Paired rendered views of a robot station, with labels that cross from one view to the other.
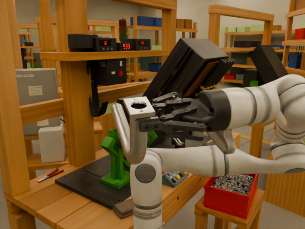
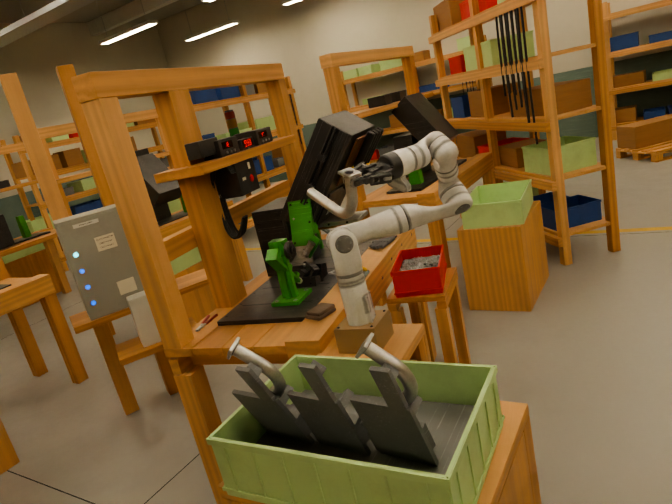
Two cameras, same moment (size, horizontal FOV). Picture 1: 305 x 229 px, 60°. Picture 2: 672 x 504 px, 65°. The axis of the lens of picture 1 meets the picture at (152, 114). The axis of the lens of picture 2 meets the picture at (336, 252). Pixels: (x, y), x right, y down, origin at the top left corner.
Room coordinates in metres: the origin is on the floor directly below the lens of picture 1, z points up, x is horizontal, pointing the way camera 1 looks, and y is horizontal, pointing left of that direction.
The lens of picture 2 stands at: (-0.94, 0.37, 1.67)
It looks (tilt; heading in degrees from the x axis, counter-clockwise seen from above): 16 degrees down; 349
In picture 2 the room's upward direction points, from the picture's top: 13 degrees counter-clockwise
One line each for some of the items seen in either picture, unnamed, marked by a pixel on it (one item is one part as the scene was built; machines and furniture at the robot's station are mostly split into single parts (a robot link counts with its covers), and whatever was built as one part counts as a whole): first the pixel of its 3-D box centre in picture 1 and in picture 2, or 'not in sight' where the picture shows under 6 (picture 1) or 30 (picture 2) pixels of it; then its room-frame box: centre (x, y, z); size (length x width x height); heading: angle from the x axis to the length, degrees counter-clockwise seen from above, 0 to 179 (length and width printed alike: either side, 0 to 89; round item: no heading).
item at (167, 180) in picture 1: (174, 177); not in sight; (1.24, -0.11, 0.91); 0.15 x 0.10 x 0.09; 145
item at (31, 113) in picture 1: (105, 97); (231, 216); (1.78, 0.32, 1.23); 1.30 x 0.05 x 0.09; 145
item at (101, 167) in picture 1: (149, 155); (312, 272); (1.57, 0.02, 0.89); 1.10 x 0.42 x 0.02; 145
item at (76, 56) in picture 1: (115, 54); (234, 155); (1.72, 0.23, 1.52); 0.90 x 0.25 x 0.04; 145
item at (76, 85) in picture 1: (111, 77); (236, 188); (1.74, 0.27, 1.36); 1.49 x 0.09 x 0.97; 145
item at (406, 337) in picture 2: not in sight; (367, 349); (0.71, 0.01, 0.83); 0.32 x 0.32 x 0.04; 51
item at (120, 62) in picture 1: (110, 71); (237, 178); (1.60, 0.25, 1.42); 0.17 x 0.12 x 0.15; 145
